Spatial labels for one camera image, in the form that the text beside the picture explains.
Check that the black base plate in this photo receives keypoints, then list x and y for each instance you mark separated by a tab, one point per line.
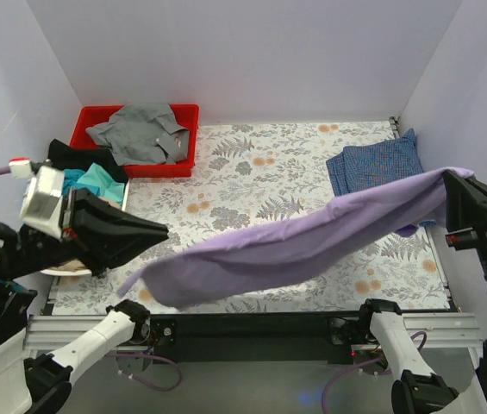
296	336

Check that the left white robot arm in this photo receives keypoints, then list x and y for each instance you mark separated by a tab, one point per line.
41	361

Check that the beige shirt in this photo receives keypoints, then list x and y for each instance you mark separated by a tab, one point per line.
73	266

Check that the red plastic bin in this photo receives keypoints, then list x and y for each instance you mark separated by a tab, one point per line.
187	115

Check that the white oval basket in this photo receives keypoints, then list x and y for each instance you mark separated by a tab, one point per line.
88	272

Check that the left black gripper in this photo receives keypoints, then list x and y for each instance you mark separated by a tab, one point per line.
81	230

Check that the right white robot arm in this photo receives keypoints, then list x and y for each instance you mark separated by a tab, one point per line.
417	388

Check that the blue checkered folded shirt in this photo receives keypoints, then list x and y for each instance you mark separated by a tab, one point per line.
359	168

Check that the aluminium frame rail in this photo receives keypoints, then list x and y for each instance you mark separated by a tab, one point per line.
450	330

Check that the teal shirt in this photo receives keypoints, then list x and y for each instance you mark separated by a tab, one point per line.
97	180

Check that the purple t shirt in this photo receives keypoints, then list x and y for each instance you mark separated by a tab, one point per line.
289	252

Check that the black shirt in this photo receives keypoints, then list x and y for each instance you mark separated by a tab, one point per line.
65	157

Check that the floral table mat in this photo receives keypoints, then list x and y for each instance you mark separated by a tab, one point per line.
246	175

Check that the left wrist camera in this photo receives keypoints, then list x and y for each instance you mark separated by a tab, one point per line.
43	198

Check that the grey collared shirt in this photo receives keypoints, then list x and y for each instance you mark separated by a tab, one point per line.
143	134

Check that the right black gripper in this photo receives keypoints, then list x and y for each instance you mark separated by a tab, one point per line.
483	211

